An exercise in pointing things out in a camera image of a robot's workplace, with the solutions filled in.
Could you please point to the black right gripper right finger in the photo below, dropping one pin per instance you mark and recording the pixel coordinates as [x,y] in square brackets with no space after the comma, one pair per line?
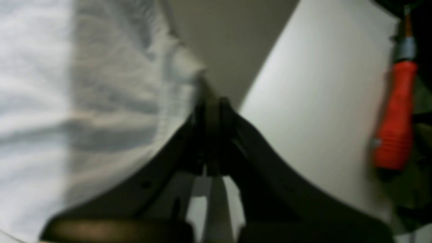
[279,205]

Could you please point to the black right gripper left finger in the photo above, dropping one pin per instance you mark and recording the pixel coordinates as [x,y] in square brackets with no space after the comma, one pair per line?
[148,207]

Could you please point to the white t-shirt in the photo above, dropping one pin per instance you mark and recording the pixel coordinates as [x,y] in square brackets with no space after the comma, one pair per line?
[90,90]

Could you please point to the orange handled pliers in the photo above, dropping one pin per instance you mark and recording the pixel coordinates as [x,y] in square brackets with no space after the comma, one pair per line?
[395,138]

